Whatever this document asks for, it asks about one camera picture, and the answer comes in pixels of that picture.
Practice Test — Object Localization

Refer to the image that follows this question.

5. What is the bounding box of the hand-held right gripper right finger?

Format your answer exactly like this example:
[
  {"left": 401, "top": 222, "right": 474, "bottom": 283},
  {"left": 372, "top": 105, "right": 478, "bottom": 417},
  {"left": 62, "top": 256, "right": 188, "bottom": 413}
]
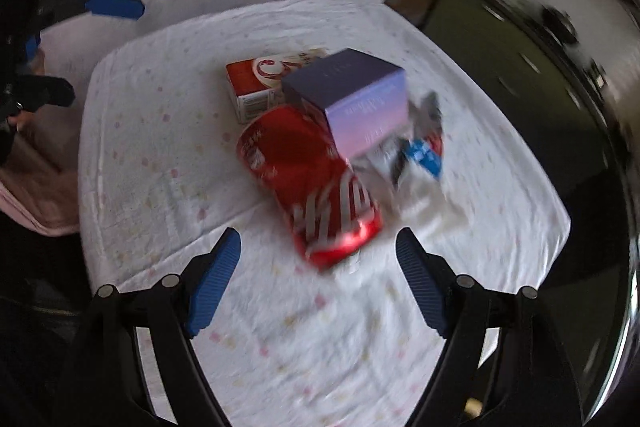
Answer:
[{"left": 395, "top": 227, "right": 586, "bottom": 427}]

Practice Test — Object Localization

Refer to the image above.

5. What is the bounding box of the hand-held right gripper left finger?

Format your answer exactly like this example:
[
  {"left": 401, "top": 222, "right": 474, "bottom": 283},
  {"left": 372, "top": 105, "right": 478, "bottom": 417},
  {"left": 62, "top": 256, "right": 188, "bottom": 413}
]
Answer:
[{"left": 62, "top": 227, "right": 243, "bottom": 427}]

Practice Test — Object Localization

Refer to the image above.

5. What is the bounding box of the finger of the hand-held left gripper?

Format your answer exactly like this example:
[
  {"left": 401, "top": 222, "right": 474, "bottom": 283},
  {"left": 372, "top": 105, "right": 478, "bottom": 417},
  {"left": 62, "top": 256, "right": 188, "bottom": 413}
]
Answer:
[
  {"left": 42, "top": 0, "right": 146, "bottom": 28},
  {"left": 15, "top": 76, "right": 76, "bottom": 112}
]

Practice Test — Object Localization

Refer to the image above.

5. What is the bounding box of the white plastic bag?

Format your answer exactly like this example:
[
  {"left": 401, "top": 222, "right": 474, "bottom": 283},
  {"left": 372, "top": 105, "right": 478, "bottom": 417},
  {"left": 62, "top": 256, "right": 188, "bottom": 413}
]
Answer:
[{"left": 350, "top": 147, "right": 466, "bottom": 238}]

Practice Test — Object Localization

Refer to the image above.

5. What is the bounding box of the blue and red snack wrapper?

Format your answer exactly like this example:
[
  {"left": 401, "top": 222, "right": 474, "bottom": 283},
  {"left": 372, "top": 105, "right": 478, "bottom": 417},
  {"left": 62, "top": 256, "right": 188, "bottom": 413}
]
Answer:
[{"left": 392, "top": 92, "right": 446, "bottom": 188}]

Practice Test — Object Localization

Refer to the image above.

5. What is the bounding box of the crushed red soda can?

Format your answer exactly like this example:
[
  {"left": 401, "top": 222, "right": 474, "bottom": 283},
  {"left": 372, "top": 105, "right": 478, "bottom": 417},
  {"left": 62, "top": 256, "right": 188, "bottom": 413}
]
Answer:
[{"left": 236, "top": 106, "right": 383, "bottom": 270}]

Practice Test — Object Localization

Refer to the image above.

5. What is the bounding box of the red and white carton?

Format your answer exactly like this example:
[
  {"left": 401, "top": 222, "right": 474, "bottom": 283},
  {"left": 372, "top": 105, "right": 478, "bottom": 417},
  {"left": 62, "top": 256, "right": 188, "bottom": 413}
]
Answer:
[{"left": 226, "top": 52, "right": 326, "bottom": 125}]

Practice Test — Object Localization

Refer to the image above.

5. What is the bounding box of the purple cardboard box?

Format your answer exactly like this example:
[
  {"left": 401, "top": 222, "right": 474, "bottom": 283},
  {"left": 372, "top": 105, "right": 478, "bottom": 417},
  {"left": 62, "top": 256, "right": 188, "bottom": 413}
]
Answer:
[{"left": 281, "top": 48, "right": 407, "bottom": 158}]

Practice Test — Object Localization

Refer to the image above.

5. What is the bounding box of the white floral tablecloth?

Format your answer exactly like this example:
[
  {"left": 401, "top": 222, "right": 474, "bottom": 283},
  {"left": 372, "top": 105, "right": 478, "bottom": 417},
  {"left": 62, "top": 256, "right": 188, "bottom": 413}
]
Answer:
[{"left": 77, "top": 0, "right": 572, "bottom": 427}]

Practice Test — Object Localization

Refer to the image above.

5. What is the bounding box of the pink garment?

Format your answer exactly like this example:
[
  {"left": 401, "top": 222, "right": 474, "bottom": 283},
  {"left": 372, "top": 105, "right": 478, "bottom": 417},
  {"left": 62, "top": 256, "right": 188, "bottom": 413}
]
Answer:
[{"left": 0, "top": 147, "right": 81, "bottom": 235}]

